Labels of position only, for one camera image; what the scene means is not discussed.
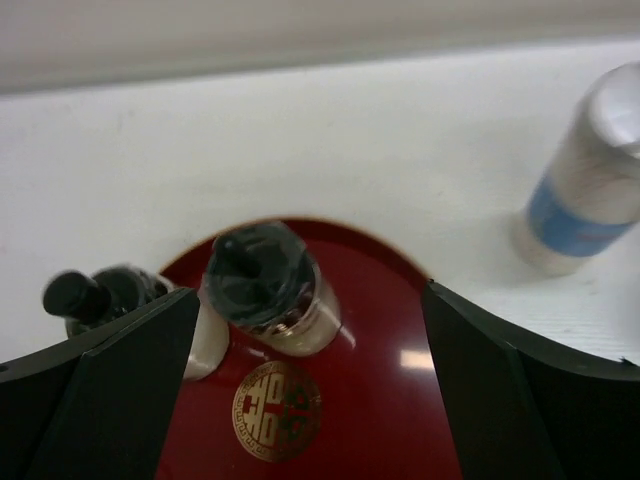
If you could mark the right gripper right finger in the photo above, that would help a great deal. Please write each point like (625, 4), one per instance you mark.
(522, 406)

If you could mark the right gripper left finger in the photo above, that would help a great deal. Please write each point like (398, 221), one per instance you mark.
(98, 406)

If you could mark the black-capped spice bottle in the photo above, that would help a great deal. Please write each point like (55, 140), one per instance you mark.
(87, 302)

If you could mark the black-capped condiment bottle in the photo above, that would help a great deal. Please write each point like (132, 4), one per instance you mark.
(262, 279)

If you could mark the white blue-labelled cylinder bottle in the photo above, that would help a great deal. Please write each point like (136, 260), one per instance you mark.
(588, 196)

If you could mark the red round lacquer tray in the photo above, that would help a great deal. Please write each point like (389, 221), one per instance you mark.
(368, 406)

